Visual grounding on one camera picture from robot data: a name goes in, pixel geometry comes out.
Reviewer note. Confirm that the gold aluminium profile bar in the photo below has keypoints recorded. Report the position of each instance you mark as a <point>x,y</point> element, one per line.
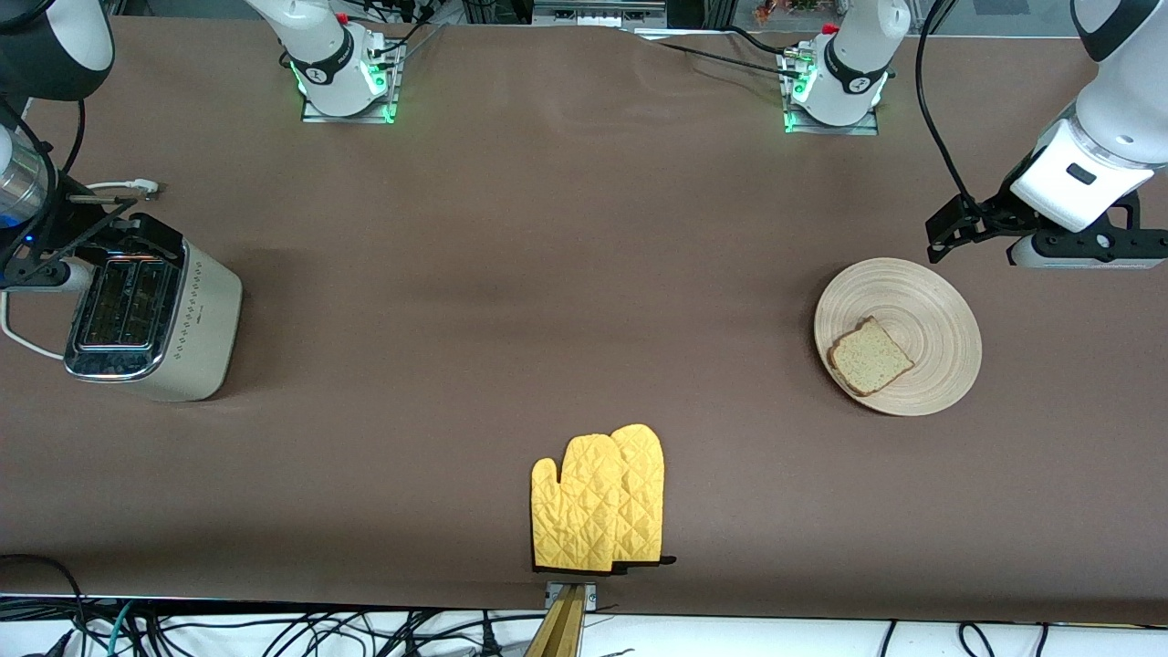
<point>558,630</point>

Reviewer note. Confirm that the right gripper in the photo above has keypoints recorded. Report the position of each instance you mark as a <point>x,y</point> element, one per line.
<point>57,219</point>

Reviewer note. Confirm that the brown table cover sheet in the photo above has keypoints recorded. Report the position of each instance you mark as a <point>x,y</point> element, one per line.
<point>547,274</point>

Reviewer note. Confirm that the orange and green clutter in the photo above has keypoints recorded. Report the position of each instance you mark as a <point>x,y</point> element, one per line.
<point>771,11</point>

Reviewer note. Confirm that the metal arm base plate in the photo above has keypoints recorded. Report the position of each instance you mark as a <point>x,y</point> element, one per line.
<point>821,130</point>
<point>351,119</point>

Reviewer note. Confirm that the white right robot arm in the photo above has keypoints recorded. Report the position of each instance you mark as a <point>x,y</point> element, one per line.
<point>319,36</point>

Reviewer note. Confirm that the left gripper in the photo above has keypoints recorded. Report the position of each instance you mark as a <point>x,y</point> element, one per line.
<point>990,219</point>

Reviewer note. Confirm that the round light wooden plate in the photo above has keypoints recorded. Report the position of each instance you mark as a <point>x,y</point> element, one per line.
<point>931,310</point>

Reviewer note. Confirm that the brown bread slice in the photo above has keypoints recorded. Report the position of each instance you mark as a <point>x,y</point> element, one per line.
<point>867,358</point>

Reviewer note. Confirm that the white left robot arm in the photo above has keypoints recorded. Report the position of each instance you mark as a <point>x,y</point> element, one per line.
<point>1122,100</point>

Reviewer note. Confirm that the silver aluminium frame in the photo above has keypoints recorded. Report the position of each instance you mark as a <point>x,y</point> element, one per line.
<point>593,14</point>

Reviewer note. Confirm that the silver metal bracket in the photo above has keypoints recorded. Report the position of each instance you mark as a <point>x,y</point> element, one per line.
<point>589,598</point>

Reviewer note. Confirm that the cream and chrome toaster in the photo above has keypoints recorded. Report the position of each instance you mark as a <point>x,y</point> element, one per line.
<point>196,319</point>

